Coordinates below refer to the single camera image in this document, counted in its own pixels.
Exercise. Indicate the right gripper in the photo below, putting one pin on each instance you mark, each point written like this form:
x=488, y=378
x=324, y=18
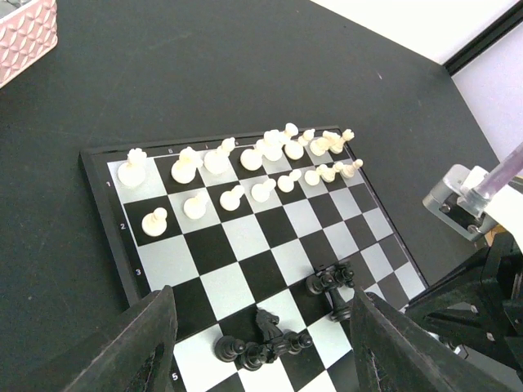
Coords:
x=479, y=303

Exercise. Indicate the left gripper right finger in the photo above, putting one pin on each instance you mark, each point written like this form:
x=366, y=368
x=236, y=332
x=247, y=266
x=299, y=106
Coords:
x=392, y=353

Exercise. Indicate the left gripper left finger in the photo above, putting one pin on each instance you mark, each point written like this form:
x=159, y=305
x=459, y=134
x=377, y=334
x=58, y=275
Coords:
x=133, y=353

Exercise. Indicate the black pieces left cluster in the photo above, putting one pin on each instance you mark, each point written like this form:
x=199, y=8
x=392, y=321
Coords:
x=252, y=356

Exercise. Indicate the black knight piece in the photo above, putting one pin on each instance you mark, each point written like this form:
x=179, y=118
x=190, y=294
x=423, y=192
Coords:
x=268, y=324

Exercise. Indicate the white pawn leftmost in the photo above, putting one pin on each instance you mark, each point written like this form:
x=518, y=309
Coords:
x=154, y=224

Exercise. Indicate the white pawn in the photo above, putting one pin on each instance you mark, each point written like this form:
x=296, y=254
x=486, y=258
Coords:
x=287, y=182
x=313, y=177
x=261, y=191
x=349, y=170
x=154, y=224
x=196, y=207
x=328, y=174
x=231, y=199

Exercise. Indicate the black white chessboard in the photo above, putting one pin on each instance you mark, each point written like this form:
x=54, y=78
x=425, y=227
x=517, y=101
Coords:
x=225, y=266

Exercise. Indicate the white rook left corner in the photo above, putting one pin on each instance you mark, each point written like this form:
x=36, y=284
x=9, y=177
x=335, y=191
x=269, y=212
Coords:
x=132, y=172

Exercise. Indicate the white rook corner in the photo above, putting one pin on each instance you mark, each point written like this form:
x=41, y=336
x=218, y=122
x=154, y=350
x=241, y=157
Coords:
x=331, y=141
x=132, y=172

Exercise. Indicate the white knight left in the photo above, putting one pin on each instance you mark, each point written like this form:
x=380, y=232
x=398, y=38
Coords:
x=184, y=169

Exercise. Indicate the white bishop left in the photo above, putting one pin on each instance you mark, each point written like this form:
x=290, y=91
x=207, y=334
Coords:
x=217, y=161

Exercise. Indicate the white bishop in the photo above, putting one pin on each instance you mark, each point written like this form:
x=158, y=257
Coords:
x=217, y=161
x=292, y=148

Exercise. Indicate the white rook right corner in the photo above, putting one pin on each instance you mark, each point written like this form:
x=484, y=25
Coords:
x=331, y=141

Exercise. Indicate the white bishop right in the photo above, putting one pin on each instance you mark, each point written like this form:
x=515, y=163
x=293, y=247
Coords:
x=292, y=148

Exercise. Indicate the white queen piece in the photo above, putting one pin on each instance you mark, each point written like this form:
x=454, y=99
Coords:
x=251, y=159

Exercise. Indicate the white king piece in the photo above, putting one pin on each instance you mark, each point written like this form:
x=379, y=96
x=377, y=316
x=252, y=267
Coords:
x=270, y=145

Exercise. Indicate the pink square tin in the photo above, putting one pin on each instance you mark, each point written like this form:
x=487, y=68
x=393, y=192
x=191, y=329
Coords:
x=28, y=32

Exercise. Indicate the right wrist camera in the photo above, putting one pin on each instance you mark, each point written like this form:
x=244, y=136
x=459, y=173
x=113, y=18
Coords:
x=454, y=200

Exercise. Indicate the black frame post right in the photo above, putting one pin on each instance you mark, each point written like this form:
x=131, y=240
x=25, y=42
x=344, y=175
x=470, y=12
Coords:
x=494, y=32

